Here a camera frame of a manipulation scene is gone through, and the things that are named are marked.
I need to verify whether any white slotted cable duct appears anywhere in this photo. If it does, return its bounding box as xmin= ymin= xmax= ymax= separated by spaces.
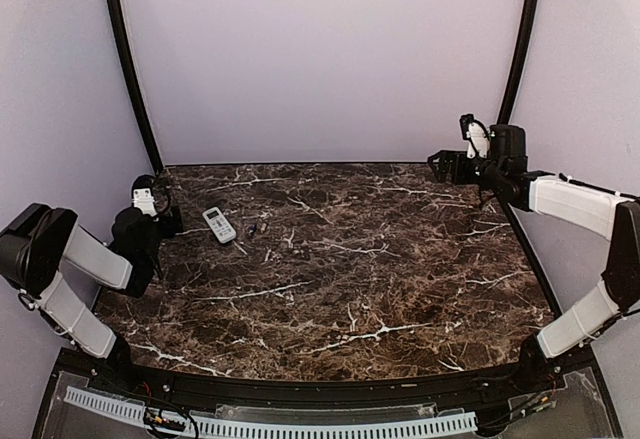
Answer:
xmin=64 ymin=386 xmax=478 ymax=439

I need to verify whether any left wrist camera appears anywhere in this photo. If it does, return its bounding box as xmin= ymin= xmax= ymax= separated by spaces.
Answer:
xmin=131 ymin=174 xmax=172 ymax=217

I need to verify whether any right black frame post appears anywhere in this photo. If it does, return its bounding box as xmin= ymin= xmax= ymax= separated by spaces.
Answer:
xmin=496 ymin=0 xmax=538 ymax=125

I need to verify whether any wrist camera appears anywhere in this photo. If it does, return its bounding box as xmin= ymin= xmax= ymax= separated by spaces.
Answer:
xmin=459 ymin=113 xmax=491 ymax=159
xmin=131 ymin=174 xmax=172 ymax=217

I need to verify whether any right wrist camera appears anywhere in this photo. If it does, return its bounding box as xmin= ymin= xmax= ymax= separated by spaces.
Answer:
xmin=459 ymin=113 xmax=491 ymax=159

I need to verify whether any left black frame post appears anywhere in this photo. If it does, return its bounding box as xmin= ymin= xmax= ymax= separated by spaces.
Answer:
xmin=106 ymin=0 xmax=164 ymax=174

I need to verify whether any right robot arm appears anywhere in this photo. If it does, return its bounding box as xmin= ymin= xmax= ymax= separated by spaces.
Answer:
xmin=427 ymin=115 xmax=639 ymax=393

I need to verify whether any white remote control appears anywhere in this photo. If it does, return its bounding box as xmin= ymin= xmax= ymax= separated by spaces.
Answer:
xmin=202 ymin=207 xmax=237 ymax=244

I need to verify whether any black front rail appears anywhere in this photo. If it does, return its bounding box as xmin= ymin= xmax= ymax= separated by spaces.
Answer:
xmin=54 ymin=348 xmax=602 ymax=410

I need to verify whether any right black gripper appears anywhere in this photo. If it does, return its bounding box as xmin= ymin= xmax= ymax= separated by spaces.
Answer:
xmin=428 ymin=150 xmax=506 ymax=191

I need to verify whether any black frame post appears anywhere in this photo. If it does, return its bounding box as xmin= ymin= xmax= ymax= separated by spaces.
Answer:
xmin=496 ymin=0 xmax=538 ymax=125
xmin=106 ymin=0 xmax=164 ymax=174

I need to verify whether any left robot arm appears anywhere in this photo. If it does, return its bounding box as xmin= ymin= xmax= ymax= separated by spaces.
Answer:
xmin=1 ymin=203 xmax=182 ymax=395

